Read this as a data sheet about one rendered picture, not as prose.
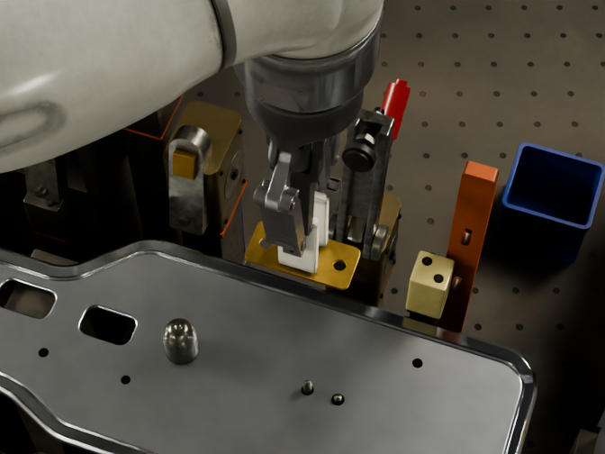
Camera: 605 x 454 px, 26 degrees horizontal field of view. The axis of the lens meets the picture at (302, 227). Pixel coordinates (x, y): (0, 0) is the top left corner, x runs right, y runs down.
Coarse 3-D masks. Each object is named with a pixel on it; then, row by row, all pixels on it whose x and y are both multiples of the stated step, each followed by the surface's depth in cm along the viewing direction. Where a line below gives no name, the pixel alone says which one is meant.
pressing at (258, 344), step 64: (0, 256) 129; (128, 256) 129; (192, 256) 129; (0, 320) 126; (64, 320) 126; (192, 320) 126; (256, 320) 126; (320, 320) 126; (384, 320) 126; (0, 384) 123; (64, 384) 123; (128, 384) 123; (192, 384) 123; (256, 384) 123; (320, 384) 123; (384, 384) 123; (448, 384) 123; (512, 384) 123; (128, 448) 120; (192, 448) 119; (256, 448) 119; (320, 448) 119; (384, 448) 119; (448, 448) 119; (512, 448) 120
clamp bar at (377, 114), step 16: (368, 112) 112; (352, 128) 112; (368, 128) 112; (384, 128) 111; (352, 144) 110; (368, 144) 111; (384, 144) 112; (352, 160) 110; (368, 160) 110; (384, 160) 114; (352, 176) 117; (368, 176) 117; (384, 176) 117; (352, 192) 119; (368, 192) 118; (352, 208) 121; (368, 208) 120; (368, 224) 120; (336, 240) 124; (368, 240) 122; (368, 256) 124
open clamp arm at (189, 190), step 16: (192, 128) 124; (176, 144) 124; (192, 144) 123; (208, 144) 125; (176, 160) 125; (192, 160) 124; (208, 160) 126; (176, 176) 127; (192, 176) 126; (176, 192) 129; (192, 192) 128; (176, 208) 131; (192, 208) 130; (176, 224) 133; (192, 224) 132
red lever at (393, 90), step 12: (396, 84) 122; (384, 96) 123; (396, 96) 122; (408, 96) 122; (384, 108) 122; (396, 108) 122; (396, 120) 122; (396, 132) 122; (348, 228) 123; (360, 228) 123; (348, 240) 123; (360, 240) 123
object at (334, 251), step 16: (256, 240) 101; (256, 256) 101; (272, 256) 101; (320, 256) 101; (336, 256) 101; (352, 256) 101; (288, 272) 100; (304, 272) 100; (320, 272) 100; (336, 272) 100; (352, 272) 100; (336, 288) 99
